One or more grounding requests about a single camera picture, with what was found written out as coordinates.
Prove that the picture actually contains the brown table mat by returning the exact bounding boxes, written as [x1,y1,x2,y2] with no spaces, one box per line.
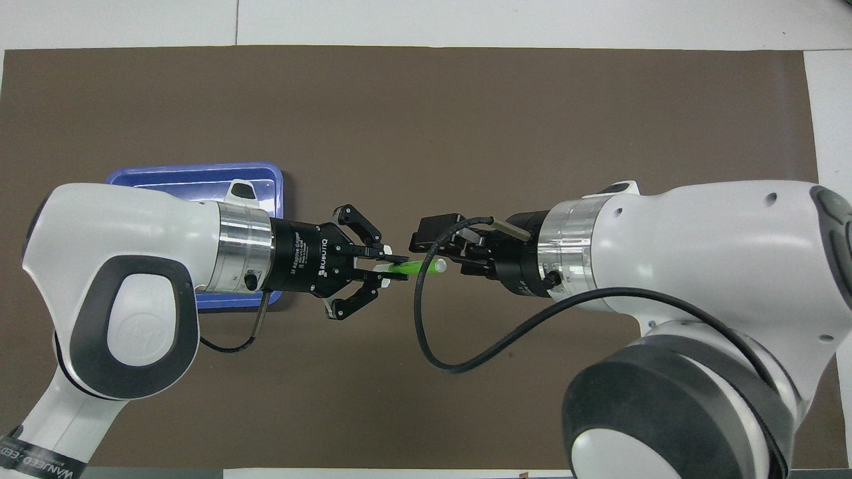
[0,45,849,470]

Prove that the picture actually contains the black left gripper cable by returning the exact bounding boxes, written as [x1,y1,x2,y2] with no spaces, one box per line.
[198,289,272,354]

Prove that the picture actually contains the blue plastic tray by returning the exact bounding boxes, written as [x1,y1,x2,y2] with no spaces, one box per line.
[105,162,286,313]

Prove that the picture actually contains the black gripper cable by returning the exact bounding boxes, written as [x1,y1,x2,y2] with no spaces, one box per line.
[198,289,272,354]
[413,216,794,460]

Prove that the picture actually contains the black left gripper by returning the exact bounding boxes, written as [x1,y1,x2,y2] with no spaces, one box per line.
[268,204,411,323]

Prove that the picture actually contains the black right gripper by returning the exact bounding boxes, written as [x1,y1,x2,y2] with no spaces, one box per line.
[407,211,554,298]

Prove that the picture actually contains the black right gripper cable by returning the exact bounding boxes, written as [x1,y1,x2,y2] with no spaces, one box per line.
[413,216,794,460]

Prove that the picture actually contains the green marker pen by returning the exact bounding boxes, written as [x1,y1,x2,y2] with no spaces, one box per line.
[373,257,447,277]

